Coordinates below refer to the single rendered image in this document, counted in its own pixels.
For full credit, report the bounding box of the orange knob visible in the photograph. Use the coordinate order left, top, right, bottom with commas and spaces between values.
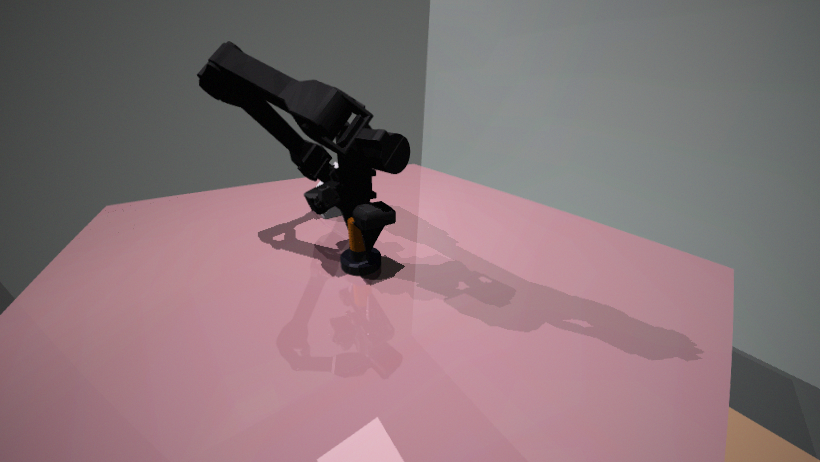
347, 217, 365, 252

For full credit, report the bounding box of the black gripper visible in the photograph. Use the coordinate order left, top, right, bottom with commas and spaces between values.
335, 164, 396, 252

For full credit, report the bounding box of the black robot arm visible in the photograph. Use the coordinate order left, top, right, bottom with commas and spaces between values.
197, 41, 410, 214

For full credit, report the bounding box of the dark round pedestal with short shaft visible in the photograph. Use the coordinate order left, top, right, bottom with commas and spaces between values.
340, 247, 381, 276

